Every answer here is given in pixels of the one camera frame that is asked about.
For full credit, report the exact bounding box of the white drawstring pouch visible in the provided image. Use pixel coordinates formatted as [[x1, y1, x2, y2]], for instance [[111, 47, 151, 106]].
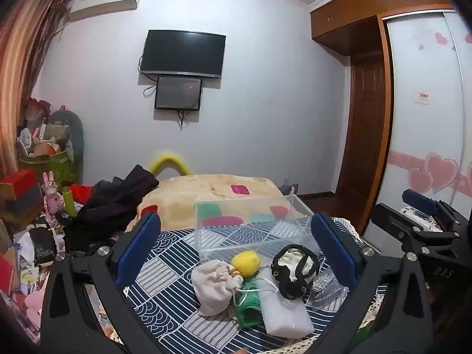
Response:
[[191, 259, 244, 317]]

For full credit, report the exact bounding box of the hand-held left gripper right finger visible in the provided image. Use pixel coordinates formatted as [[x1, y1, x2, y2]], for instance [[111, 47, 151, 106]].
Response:
[[310, 212, 434, 354]]

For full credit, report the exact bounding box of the red cloth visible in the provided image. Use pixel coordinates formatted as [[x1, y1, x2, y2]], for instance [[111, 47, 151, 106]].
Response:
[[70, 183, 93, 204]]

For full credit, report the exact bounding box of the black bag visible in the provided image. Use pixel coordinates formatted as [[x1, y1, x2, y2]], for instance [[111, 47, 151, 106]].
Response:
[[28, 226, 58, 267]]

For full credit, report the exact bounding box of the pink rabbit toy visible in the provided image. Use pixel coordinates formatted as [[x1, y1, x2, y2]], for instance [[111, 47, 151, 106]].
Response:
[[42, 171, 63, 226]]

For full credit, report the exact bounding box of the black and white eye mask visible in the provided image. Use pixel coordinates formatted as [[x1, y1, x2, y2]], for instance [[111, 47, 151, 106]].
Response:
[[271, 244, 320, 300]]

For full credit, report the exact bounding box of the red box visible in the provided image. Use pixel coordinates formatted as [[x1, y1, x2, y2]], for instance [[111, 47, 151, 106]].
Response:
[[0, 169, 40, 200]]

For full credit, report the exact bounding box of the striped brown curtain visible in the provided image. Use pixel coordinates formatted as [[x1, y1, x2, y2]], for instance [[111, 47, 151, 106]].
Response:
[[0, 0, 71, 178]]

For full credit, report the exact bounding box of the yellow foam tube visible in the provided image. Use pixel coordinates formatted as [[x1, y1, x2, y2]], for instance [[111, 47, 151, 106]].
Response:
[[147, 151, 193, 177]]

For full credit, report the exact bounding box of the green storage box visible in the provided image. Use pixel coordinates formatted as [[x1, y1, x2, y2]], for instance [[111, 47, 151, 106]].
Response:
[[20, 150, 75, 186]]

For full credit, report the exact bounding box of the green cylinder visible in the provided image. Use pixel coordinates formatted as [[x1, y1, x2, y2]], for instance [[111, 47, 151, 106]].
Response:
[[61, 187, 78, 217]]

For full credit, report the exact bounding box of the green mesh bag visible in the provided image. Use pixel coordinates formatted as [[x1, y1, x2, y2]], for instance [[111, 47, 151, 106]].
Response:
[[232, 277, 267, 329]]

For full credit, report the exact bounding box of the brown wooden door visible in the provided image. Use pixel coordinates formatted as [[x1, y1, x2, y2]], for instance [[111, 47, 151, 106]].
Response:
[[337, 53, 386, 197]]

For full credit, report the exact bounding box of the beige printed blanket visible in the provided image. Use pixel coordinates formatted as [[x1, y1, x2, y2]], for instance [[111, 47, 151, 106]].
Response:
[[125, 174, 315, 234]]

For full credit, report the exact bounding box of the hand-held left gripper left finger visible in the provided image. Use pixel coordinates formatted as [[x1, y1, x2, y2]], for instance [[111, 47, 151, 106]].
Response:
[[40, 211, 163, 354]]

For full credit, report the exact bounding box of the blue patterned blanket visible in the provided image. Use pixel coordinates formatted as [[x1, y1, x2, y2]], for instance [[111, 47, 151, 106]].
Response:
[[83, 216, 381, 354]]

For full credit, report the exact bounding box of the black clothing pile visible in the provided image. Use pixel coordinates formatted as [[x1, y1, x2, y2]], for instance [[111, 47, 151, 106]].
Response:
[[64, 164, 160, 256]]

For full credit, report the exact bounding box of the black wall television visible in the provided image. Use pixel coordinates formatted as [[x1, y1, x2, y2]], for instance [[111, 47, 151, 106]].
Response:
[[139, 29, 227, 79]]

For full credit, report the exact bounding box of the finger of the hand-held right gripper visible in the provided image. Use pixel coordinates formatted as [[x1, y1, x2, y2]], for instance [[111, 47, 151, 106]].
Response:
[[402, 189, 458, 229], [370, 203, 421, 246]]

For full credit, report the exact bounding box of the small black wall monitor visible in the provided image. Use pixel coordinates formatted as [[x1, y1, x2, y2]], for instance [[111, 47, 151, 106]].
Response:
[[154, 76, 204, 112]]

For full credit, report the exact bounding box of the wooden wardrobe with white doors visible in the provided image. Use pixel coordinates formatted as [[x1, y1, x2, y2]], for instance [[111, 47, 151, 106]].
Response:
[[310, 0, 472, 237]]

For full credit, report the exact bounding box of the white air conditioner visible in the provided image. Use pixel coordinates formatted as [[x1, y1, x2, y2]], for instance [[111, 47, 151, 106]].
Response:
[[68, 0, 143, 21]]

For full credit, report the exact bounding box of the yellow soft ball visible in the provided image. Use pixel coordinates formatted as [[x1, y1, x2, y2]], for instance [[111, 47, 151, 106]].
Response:
[[231, 251, 262, 277]]

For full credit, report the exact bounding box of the white foam block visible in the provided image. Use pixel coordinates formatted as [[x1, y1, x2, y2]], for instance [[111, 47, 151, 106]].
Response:
[[257, 276, 314, 339]]

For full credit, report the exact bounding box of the clear plastic box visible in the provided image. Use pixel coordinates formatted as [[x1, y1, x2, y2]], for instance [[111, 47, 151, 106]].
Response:
[[194, 195, 322, 263]]

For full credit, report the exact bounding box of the clear crinkled plastic bag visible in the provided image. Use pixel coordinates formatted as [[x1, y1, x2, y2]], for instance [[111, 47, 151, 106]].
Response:
[[308, 268, 349, 311]]

